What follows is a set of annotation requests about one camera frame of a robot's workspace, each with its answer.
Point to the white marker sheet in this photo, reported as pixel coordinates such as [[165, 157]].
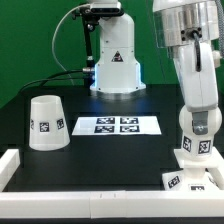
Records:
[[117, 125]]

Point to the white fence bar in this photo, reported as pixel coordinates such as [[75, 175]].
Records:
[[217, 168], [111, 204], [9, 163]]

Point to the white lamp shade cone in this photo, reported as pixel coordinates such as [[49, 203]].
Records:
[[48, 128]]

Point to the black camera on stand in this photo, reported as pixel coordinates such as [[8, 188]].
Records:
[[90, 20]]

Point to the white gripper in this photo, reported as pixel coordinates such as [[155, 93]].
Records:
[[199, 88]]

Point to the white lamp bulb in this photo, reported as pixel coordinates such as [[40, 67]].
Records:
[[198, 147]]

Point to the white right fence bar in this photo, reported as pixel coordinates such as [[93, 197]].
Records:
[[217, 168]]

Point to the white lamp base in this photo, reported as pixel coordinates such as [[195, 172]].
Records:
[[192, 176]]

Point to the white front fence bar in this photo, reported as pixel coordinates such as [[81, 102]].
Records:
[[111, 204]]

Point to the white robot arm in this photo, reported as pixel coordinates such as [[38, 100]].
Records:
[[186, 28]]

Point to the white left fence bar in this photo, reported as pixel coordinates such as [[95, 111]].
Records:
[[9, 163]]

